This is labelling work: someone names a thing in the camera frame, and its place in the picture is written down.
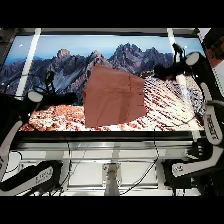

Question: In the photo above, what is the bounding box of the silver frame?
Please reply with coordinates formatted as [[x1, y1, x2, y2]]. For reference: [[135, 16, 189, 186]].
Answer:
[[0, 139, 224, 197]]

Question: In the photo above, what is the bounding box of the black cable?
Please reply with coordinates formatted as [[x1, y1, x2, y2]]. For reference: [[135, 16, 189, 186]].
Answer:
[[120, 125, 161, 196], [49, 133, 88, 196]]

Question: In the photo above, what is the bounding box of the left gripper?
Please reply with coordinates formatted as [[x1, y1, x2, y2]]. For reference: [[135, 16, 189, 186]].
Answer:
[[54, 92, 80, 105]]

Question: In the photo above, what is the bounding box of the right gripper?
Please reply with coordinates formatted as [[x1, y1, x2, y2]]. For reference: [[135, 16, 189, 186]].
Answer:
[[153, 64, 178, 81]]

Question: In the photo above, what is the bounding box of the red-brown garment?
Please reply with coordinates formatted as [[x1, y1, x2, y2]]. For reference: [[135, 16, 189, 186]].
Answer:
[[82, 64, 149, 129]]

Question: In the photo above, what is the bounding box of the red checked garment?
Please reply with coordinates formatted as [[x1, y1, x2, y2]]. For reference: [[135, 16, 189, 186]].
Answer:
[[205, 42, 224, 68]]

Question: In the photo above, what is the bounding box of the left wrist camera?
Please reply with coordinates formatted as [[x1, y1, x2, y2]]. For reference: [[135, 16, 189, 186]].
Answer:
[[44, 69, 57, 95]]

